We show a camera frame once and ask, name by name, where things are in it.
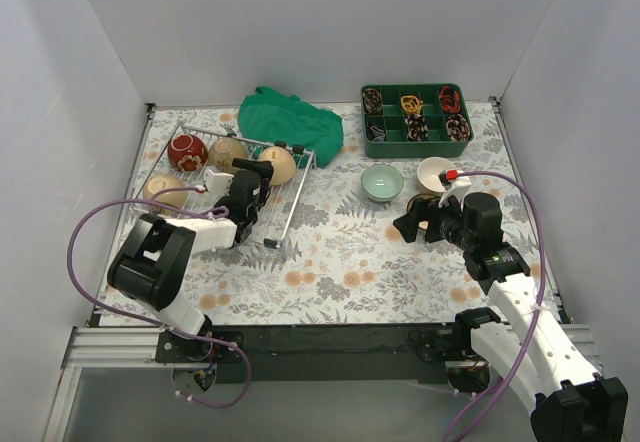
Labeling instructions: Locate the black patterned bowl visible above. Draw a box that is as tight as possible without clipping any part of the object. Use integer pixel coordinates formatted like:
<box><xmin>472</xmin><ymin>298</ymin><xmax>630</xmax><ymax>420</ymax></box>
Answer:
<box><xmin>407</xmin><ymin>194</ymin><xmax>440</xmax><ymax>231</ymax></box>

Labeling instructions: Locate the white bowl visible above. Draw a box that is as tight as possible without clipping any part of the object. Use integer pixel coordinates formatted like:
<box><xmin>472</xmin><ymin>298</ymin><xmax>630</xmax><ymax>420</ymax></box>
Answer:
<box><xmin>416</xmin><ymin>157</ymin><xmax>456</xmax><ymax>195</ymax></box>

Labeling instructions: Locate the pale green bowl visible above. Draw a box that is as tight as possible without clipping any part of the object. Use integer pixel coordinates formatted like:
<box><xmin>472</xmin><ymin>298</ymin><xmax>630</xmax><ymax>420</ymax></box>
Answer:
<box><xmin>360</xmin><ymin>164</ymin><xmax>404</xmax><ymax>202</ymax></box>

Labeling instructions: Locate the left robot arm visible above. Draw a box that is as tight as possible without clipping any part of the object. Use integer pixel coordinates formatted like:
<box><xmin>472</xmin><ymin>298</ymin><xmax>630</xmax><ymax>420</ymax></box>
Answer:
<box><xmin>107</xmin><ymin>158</ymin><xmax>274</xmax><ymax>362</ymax></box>

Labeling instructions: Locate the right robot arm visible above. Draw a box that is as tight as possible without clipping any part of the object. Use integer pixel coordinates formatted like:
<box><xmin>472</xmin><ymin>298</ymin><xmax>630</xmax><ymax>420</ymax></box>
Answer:
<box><xmin>393</xmin><ymin>193</ymin><xmax>628</xmax><ymax>441</ymax></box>

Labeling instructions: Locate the tan bowl with logo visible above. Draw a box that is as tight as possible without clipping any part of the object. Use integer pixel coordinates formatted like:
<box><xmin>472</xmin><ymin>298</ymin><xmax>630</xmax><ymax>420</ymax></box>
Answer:
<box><xmin>258</xmin><ymin>146</ymin><xmax>297</xmax><ymax>186</ymax></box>

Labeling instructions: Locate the beige flower bowl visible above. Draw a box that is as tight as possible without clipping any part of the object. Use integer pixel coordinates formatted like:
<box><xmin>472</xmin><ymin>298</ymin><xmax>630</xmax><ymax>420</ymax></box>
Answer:
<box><xmin>208</xmin><ymin>137</ymin><xmax>249</xmax><ymax>174</ymax></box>

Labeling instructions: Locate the green cloth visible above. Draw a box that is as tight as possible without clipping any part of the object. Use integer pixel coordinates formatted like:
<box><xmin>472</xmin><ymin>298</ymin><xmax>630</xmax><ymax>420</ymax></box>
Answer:
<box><xmin>237</xmin><ymin>86</ymin><xmax>344</xmax><ymax>167</ymax></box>

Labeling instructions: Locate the red floral bowl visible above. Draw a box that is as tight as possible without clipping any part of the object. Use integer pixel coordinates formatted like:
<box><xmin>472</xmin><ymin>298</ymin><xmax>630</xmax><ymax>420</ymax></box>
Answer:
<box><xmin>167</xmin><ymin>134</ymin><xmax>208</xmax><ymax>172</ymax></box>

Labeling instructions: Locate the beige bowl front left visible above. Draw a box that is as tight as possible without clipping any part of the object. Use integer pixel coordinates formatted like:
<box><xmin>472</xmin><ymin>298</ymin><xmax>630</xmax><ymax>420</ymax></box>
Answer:
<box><xmin>143</xmin><ymin>173</ymin><xmax>188</xmax><ymax>209</ymax></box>

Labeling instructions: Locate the black pink floral rolled sock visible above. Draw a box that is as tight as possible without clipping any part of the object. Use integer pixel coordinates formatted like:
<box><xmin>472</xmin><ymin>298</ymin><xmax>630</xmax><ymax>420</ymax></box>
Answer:
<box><xmin>405</xmin><ymin>114</ymin><xmax>429</xmax><ymax>142</ymax></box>

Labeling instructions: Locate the green compartment organizer box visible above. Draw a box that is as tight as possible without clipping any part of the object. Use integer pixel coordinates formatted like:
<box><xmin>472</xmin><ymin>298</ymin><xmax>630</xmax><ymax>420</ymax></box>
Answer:
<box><xmin>360</xmin><ymin>83</ymin><xmax>474</xmax><ymax>159</ymax></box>

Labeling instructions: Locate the grey black folded sock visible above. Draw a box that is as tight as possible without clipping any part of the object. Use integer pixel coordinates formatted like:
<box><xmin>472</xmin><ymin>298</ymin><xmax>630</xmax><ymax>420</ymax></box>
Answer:
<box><xmin>365</xmin><ymin>122</ymin><xmax>386</xmax><ymax>142</ymax></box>

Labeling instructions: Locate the yellow rolled sock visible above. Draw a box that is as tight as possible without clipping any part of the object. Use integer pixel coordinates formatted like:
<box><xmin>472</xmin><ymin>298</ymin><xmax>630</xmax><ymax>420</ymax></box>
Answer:
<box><xmin>400</xmin><ymin>95</ymin><xmax>423</xmax><ymax>115</ymax></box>

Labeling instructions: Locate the leopard print rolled sock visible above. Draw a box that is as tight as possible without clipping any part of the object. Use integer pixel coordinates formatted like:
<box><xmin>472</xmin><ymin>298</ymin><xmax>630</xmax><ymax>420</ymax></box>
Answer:
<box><xmin>362</xmin><ymin>87</ymin><xmax>383</xmax><ymax>115</ymax></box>

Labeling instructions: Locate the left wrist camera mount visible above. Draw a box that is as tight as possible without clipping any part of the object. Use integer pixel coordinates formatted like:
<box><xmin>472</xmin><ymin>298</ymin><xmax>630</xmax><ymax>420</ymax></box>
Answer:
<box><xmin>203</xmin><ymin>167</ymin><xmax>234</xmax><ymax>200</ymax></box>

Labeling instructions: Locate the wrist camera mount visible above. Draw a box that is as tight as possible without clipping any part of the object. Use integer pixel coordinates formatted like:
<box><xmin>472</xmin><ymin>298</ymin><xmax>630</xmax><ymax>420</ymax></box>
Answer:
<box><xmin>438</xmin><ymin>169</ymin><xmax>471</xmax><ymax>207</ymax></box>
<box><xmin>203</xmin><ymin>167</ymin><xmax>234</xmax><ymax>200</ymax></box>

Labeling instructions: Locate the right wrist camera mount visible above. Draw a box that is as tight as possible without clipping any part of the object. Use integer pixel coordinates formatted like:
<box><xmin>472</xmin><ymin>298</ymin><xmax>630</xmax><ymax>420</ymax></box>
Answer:
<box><xmin>438</xmin><ymin>169</ymin><xmax>471</xmax><ymax>207</ymax></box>

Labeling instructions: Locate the silver wire dish rack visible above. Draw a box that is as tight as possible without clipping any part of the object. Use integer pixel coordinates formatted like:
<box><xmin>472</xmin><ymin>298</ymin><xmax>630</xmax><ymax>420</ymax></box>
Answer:
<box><xmin>134</xmin><ymin>122</ymin><xmax>317</xmax><ymax>248</ymax></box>

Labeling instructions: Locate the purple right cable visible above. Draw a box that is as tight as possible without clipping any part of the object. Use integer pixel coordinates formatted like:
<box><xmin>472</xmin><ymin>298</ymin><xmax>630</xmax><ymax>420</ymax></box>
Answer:
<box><xmin>442</xmin><ymin>170</ymin><xmax>545</xmax><ymax>442</ymax></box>

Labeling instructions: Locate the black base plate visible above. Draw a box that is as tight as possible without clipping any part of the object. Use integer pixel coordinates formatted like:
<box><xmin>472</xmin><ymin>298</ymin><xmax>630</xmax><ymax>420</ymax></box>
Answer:
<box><xmin>154</xmin><ymin>325</ymin><xmax>481</xmax><ymax>386</ymax></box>

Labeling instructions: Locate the aluminium frame rail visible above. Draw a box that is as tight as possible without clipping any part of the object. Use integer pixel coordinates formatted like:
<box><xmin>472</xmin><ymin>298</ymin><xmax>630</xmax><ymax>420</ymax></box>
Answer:
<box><xmin>43</xmin><ymin>327</ymin><xmax>160</xmax><ymax>441</ymax></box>

